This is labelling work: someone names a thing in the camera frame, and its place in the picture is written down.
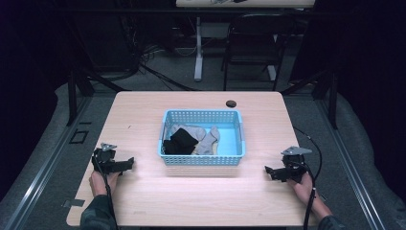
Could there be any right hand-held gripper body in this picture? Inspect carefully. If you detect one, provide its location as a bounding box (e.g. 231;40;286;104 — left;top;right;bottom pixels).
280;146;313;184

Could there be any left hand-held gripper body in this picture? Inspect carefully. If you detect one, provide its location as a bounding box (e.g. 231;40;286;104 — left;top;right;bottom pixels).
91;142;123;175

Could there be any blue plastic basket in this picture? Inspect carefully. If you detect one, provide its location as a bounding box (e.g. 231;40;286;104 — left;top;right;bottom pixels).
157;108;247;167

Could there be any black sock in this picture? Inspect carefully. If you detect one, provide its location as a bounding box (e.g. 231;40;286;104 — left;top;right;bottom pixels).
162;127;200;156

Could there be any grey sock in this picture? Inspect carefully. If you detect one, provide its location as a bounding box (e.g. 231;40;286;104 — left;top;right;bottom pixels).
192;126;221;156
169;123;207;142

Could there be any person's left hand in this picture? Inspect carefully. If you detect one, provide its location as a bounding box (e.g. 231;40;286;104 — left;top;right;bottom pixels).
88;170;121;197

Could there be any person's right hand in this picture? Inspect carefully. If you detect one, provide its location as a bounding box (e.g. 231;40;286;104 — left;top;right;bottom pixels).
286;172;316;207

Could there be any black tape rectangle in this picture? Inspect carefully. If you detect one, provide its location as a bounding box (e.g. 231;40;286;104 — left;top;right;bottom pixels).
69;128;90;145

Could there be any grey tape strip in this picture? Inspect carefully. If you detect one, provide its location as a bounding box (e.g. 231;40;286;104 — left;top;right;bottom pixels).
61;198;86;209

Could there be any black folding chair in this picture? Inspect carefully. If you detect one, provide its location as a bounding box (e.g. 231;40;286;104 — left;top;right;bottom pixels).
220;12;297;92

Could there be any white-legged background table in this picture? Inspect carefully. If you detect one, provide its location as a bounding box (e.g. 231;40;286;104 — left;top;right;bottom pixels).
175;0;317;82

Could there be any black cable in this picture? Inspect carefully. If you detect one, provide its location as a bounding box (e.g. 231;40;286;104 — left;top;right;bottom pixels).
93;153;120;230
292;126;324;230

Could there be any black metal frame post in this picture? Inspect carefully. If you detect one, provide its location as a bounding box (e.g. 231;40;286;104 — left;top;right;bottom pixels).
281;68;339;130
66;68;96;127

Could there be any bundle of floor cables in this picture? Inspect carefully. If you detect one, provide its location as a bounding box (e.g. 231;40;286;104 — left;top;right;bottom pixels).
118;12;199;92

